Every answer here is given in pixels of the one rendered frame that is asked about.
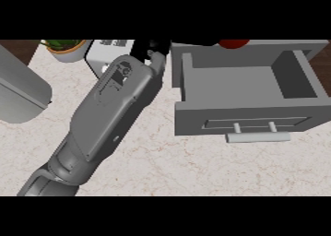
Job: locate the red can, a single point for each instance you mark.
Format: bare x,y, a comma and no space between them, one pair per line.
233,43

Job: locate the grey drawer front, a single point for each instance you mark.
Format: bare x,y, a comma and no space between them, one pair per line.
281,113

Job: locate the grey open drawer box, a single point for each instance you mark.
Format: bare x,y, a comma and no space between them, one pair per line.
226,84

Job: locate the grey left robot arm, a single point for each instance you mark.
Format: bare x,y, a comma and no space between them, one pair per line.
112,107

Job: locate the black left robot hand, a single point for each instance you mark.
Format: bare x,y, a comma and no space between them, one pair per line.
146,46

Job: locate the potted green plant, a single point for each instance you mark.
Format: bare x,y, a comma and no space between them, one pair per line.
66,49

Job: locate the white box appliance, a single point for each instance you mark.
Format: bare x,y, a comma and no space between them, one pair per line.
100,53

